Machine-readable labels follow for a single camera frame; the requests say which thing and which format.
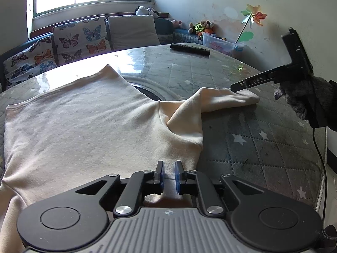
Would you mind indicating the pink plush toy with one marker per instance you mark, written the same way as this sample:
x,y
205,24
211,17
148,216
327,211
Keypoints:
x,y
175,24

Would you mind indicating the colourful pinwheel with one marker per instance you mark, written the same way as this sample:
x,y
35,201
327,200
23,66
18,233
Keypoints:
x,y
254,15

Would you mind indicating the white plush toy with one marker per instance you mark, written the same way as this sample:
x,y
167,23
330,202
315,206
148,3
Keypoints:
x,y
141,11

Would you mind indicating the wide butterfly print cushion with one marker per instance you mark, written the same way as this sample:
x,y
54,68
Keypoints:
x,y
29,60

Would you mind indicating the green dressed teddy bear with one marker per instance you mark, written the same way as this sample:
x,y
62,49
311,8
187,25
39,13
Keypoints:
x,y
197,28

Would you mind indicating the beige cushion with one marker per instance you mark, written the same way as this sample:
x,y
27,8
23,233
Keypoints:
x,y
133,33

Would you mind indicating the brown teddy bear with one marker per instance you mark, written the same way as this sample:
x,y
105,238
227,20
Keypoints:
x,y
208,27

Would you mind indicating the clear plastic storage box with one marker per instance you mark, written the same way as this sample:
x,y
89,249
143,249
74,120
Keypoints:
x,y
218,43

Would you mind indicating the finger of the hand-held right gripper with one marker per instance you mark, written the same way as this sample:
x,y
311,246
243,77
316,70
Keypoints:
x,y
252,81

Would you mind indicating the person's right hand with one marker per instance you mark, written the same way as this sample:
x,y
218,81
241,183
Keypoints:
x,y
297,95

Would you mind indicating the dark blue sofa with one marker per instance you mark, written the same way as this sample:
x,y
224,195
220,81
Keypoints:
x,y
164,29

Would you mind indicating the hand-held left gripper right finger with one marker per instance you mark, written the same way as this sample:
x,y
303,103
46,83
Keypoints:
x,y
179,179

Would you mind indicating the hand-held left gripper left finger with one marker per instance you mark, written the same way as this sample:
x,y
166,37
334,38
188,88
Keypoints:
x,y
160,179

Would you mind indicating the cream long-sleeve shirt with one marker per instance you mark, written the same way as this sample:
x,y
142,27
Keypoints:
x,y
92,126

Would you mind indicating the black remote control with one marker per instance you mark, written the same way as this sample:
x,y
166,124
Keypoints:
x,y
189,49

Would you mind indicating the square butterfly print cushion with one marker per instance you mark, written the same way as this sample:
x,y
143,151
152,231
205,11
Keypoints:
x,y
79,40

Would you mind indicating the panda plush toy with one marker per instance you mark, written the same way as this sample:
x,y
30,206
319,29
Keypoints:
x,y
154,13

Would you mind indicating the round black hotplate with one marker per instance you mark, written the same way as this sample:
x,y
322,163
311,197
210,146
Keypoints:
x,y
147,90

